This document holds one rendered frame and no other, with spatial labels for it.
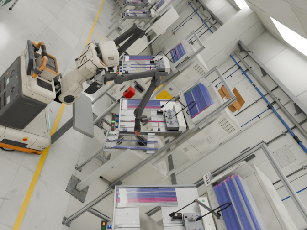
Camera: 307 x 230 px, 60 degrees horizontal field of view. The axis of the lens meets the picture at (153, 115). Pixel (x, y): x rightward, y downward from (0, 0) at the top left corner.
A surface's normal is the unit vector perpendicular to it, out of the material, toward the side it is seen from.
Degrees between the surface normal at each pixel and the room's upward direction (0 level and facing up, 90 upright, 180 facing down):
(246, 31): 90
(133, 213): 45
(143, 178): 90
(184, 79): 90
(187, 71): 90
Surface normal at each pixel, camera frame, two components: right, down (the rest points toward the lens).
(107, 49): 0.07, -0.62
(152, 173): 0.07, 0.57
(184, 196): 0.06, -0.82
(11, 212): 0.74, -0.58
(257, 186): -0.67, -0.58
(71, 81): -0.48, -0.39
